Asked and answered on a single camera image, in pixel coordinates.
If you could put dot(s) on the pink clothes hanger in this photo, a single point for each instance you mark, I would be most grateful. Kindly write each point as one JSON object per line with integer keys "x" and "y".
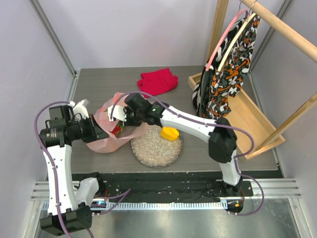
{"x": 224, "y": 36}

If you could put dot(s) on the black white striped garment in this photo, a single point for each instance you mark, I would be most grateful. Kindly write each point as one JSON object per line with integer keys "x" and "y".
{"x": 200, "y": 95}

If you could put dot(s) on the yellow fake bell pepper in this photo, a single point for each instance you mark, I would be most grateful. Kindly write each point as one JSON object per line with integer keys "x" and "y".
{"x": 169, "y": 133}

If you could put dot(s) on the pink plastic bag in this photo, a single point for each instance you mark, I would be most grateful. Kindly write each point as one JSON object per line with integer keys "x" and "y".
{"x": 112, "y": 143}

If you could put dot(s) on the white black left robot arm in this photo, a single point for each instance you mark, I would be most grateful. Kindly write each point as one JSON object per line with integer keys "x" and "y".
{"x": 69, "y": 210}

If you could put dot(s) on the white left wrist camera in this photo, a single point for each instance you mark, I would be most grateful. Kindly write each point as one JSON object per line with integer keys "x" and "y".
{"x": 80, "y": 109}

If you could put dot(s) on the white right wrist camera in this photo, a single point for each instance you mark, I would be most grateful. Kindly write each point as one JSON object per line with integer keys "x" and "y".
{"x": 116, "y": 113}

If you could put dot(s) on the red folded cloth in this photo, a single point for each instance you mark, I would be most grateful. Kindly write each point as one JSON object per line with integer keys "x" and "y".
{"x": 157, "y": 82}

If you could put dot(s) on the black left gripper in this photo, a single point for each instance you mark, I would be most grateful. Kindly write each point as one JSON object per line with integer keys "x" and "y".
{"x": 96, "y": 132}

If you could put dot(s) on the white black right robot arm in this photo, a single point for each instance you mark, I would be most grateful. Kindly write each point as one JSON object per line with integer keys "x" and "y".
{"x": 218, "y": 134}

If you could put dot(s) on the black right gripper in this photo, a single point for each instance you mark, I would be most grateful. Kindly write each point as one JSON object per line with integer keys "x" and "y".
{"x": 127, "y": 116}

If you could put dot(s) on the cream clothes hanger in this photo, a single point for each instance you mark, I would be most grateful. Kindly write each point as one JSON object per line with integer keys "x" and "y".
{"x": 234, "y": 40}

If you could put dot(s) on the red fake dragon fruit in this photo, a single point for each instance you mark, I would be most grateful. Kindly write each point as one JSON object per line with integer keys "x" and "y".
{"x": 118, "y": 129}

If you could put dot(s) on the patterned orange black garment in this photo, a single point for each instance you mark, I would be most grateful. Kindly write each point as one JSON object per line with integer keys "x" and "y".
{"x": 228, "y": 81}

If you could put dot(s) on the round plate of rice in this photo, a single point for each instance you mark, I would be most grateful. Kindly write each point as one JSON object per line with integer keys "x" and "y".
{"x": 154, "y": 151}

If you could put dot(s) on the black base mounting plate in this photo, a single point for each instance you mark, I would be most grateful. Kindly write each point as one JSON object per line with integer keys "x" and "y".
{"x": 170, "y": 187}

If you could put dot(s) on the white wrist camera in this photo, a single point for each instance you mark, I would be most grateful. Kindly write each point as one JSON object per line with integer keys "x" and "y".
{"x": 116, "y": 113}
{"x": 80, "y": 109}

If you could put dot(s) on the wooden clothes rack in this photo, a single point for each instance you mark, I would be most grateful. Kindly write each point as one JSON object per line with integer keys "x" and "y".
{"x": 245, "y": 113}

